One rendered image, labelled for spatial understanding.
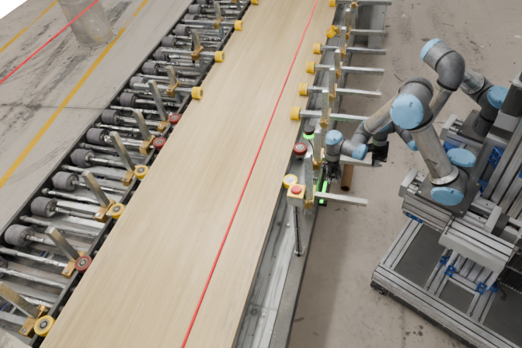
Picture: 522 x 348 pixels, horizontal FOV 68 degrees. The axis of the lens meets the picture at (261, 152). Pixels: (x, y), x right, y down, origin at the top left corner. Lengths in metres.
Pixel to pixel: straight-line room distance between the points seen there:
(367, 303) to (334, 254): 0.40
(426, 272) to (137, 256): 1.71
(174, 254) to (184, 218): 0.20
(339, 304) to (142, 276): 1.34
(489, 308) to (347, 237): 0.96
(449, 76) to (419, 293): 1.32
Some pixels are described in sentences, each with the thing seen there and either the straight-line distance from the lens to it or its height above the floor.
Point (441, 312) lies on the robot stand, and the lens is 2.61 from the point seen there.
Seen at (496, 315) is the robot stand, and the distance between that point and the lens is 2.71.
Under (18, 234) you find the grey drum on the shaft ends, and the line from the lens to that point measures 2.52.
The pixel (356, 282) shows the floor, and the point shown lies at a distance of 2.82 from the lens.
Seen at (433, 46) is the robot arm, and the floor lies 1.54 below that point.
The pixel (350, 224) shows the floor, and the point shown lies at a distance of 3.04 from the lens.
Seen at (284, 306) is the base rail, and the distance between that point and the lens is 1.99.
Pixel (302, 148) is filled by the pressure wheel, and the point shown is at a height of 0.90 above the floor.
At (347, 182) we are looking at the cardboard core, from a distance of 3.18.
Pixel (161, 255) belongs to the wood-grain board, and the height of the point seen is 0.90.
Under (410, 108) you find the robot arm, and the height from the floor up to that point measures 1.60.
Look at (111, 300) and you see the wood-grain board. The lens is 1.98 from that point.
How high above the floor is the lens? 2.54
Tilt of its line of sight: 46 degrees down
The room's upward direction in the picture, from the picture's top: 8 degrees counter-clockwise
